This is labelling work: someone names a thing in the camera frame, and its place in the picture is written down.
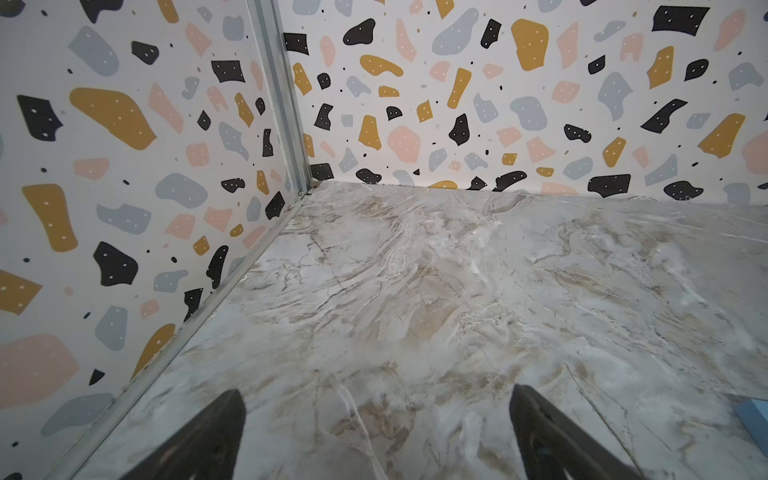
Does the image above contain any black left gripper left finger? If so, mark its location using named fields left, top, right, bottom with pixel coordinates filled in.
left=122, top=389, right=247, bottom=480

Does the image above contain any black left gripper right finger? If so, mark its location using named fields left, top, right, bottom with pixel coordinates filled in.
left=509, top=384, right=640, bottom=480

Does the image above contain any light blue rectangular block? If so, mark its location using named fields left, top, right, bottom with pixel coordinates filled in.
left=734, top=398, right=768, bottom=457

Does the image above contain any left wall corner aluminium post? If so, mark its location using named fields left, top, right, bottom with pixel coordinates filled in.
left=247, top=0, right=311, bottom=198

